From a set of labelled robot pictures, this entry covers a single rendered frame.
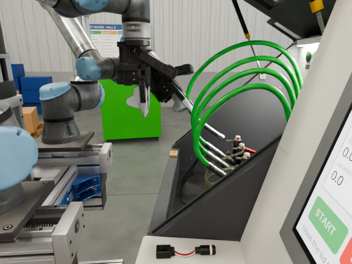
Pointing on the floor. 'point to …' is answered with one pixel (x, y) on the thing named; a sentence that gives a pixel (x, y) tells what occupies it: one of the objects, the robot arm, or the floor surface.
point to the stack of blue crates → (29, 86)
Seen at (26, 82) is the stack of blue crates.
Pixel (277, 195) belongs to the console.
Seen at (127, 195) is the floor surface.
